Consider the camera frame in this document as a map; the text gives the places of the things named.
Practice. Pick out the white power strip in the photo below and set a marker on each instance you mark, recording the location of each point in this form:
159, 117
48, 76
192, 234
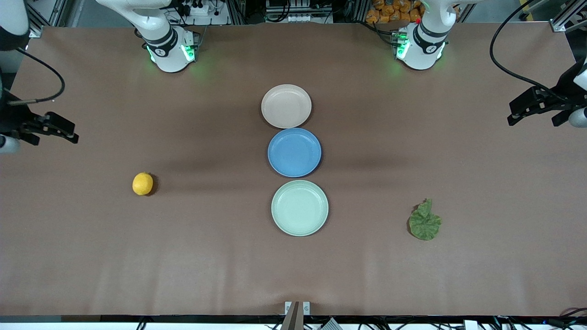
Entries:
202, 10

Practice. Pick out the pale green plate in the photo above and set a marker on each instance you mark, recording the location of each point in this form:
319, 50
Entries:
299, 208

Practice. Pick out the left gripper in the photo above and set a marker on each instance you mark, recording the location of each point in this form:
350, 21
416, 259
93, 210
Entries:
560, 99

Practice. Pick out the black electronics box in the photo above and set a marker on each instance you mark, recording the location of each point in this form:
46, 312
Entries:
298, 9

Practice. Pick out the aluminium frame profile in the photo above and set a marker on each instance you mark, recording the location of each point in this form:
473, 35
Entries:
562, 23
41, 20

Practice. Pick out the yellow lemon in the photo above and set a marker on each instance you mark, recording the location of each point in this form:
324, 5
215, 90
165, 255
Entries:
142, 184

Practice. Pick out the metal mount bracket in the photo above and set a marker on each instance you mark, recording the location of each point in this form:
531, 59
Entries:
291, 316

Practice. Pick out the green lettuce leaf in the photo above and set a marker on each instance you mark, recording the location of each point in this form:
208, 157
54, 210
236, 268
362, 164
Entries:
425, 225

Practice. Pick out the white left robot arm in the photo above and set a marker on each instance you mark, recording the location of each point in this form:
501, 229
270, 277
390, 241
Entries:
418, 57

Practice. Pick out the beige plate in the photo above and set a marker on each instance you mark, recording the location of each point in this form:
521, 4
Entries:
286, 106

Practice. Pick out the blue plate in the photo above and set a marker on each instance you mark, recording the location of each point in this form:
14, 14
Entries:
294, 152

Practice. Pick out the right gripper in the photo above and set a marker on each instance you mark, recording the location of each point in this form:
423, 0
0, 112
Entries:
13, 123

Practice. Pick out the bag of orange packets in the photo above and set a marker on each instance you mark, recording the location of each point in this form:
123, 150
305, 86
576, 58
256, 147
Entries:
390, 11

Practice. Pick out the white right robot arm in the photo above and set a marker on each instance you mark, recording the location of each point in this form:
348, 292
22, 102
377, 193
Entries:
170, 60

